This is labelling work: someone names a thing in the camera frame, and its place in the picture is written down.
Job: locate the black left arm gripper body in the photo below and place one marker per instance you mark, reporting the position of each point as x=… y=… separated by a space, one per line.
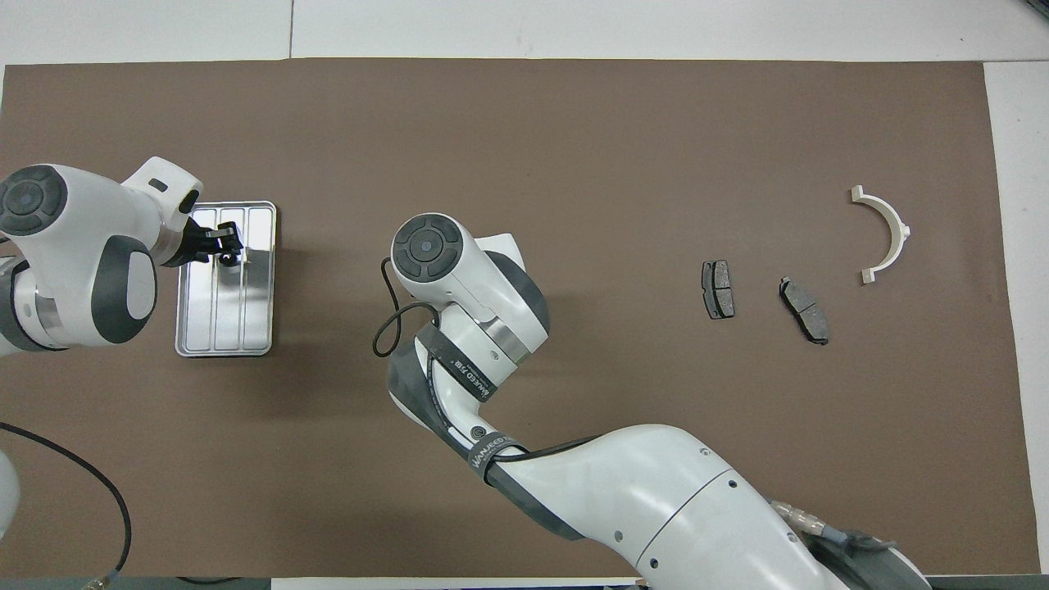
x=184 y=242

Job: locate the small black bearing gear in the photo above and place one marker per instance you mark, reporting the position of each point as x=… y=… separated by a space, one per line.
x=229 y=260

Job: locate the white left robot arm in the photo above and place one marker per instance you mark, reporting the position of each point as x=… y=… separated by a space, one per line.
x=74 y=246

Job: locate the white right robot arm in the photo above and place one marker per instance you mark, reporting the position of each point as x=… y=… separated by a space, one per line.
x=656 y=492

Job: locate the silver metal tray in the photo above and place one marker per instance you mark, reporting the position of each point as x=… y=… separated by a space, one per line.
x=254 y=319

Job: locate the brown table mat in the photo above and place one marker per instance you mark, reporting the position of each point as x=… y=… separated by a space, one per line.
x=574 y=164

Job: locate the rectangular dark brake pad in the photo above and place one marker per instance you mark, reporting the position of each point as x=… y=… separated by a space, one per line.
x=719 y=291

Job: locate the elongated grey brake pad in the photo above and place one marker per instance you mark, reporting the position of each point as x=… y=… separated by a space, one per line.
x=805 y=311

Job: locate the white semicircular bracket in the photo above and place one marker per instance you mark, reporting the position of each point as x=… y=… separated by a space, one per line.
x=898 y=242

